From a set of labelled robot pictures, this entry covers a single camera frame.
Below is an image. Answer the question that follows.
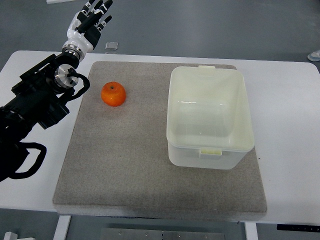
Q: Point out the cream plastic storage box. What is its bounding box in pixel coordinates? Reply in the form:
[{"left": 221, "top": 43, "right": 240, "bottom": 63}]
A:
[{"left": 166, "top": 65, "right": 255, "bottom": 170}]

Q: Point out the grey felt mat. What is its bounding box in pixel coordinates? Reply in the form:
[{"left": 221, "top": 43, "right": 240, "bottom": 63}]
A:
[{"left": 53, "top": 61, "right": 267, "bottom": 221}]

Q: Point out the black table control panel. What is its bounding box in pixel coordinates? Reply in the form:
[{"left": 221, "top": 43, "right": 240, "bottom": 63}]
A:
[{"left": 276, "top": 224, "right": 320, "bottom": 233}]

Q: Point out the white table leg left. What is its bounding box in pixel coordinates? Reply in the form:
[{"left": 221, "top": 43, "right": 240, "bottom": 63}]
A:
[{"left": 53, "top": 215, "right": 72, "bottom": 240}]

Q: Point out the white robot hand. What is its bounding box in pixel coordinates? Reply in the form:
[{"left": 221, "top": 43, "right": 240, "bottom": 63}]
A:
[{"left": 62, "top": 0, "right": 113, "bottom": 56}]

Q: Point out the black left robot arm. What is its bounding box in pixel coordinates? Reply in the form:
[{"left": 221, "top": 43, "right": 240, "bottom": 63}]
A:
[{"left": 0, "top": 0, "right": 113, "bottom": 181}]

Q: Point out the white table leg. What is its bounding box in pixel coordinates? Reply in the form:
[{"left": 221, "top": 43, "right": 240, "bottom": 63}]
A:
[
  {"left": 244, "top": 222, "right": 259, "bottom": 240},
  {"left": 53, "top": 215, "right": 72, "bottom": 240}
]

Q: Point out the small clear plastic square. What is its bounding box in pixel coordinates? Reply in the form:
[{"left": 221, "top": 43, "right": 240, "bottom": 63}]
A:
[{"left": 105, "top": 41, "right": 119, "bottom": 51}]

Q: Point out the white table leg right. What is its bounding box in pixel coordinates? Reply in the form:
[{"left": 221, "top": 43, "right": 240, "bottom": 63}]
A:
[{"left": 244, "top": 222, "right": 259, "bottom": 240}]

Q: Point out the white block bottom left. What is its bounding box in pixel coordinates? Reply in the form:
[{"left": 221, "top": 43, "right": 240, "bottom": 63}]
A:
[{"left": 3, "top": 231, "right": 18, "bottom": 240}]

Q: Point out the white sneaker at right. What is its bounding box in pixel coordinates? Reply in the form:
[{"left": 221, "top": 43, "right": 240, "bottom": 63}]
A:
[{"left": 307, "top": 49, "right": 320, "bottom": 62}]

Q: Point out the orange fruit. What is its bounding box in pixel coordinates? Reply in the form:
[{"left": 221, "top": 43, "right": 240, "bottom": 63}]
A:
[{"left": 100, "top": 81, "right": 127, "bottom": 107}]

